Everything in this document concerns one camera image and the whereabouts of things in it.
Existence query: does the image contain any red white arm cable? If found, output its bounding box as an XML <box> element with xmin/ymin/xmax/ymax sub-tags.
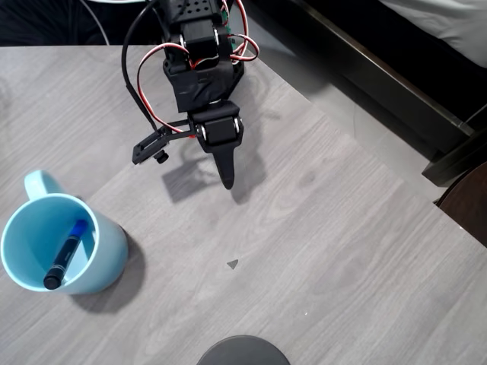
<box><xmin>222</xmin><ymin>0</ymin><xmax>260</xmax><ymax>64</ymax></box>

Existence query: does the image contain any black camera cable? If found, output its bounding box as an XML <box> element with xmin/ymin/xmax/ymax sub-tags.
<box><xmin>121</xmin><ymin>0</ymin><xmax>161</xmax><ymax>132</ymax></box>

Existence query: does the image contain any red white gripper cable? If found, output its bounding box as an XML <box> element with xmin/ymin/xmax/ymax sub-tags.
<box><xmin>136</xmin><ymin>43</ymin><xmax>193</xmax><ymax>135</ymax></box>

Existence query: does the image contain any thin white cable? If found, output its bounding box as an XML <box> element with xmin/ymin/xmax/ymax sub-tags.
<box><xmin>81</xmin><ymin>0</ymin><xmax>113</xmax><ymax>47</ymax></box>

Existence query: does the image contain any white mattress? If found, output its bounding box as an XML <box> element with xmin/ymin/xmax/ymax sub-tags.
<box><xmin>380</xmin><ymin>0</ymin><xmax>487</xmax><ymax>70</ymax></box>

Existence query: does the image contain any light blue mug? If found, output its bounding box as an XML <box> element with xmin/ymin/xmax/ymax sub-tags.
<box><xmin>0</xmin><ymin>170</ymin><xmax>129</xmax><ymax>296</ymax></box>

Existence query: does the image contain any round black object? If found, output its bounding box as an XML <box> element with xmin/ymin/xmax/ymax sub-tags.
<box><xmin>196</xmin><ymin>335</ymin><xmax>292</xmax><ymax>365</ymax></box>

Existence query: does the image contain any black gripper camera mount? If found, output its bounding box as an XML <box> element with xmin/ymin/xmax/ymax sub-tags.
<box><xmin>131</xmin><ymin>119</ymin><xmax>192</xmax><ymax>167</ymax></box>

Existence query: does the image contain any round dark brown furniture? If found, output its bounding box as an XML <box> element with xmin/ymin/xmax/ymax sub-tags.
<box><xmin>436</xmin><ymin>162</ymin><xmax>487</xmax><ymax>245</ymax></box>

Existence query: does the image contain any blue cap black marker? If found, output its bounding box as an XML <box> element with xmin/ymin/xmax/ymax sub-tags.
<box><xmin>43</xmin><ymin>219</ymin><xmax>89</xmax><ymax>290</ymax></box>

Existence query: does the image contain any dark bed frame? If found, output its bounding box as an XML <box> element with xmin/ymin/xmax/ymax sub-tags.
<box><xmin>262</xmin><ymin>0</ymin><xmax>487</xmax><ymax>188</ymax></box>

